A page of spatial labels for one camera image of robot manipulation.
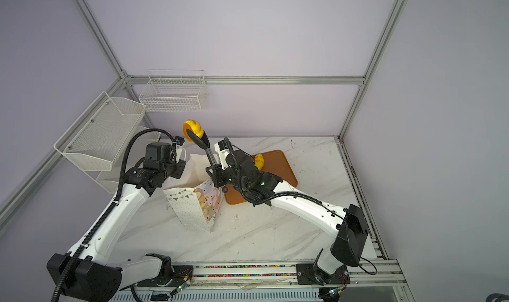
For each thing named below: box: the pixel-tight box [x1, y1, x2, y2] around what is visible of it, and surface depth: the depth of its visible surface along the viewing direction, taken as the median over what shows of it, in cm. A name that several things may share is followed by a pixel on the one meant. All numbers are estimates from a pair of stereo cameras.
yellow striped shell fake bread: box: [182, 119, 204, 144], surface depth 65 cm
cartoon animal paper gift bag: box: [163, 153, 225, 233], surface depth 73 cm
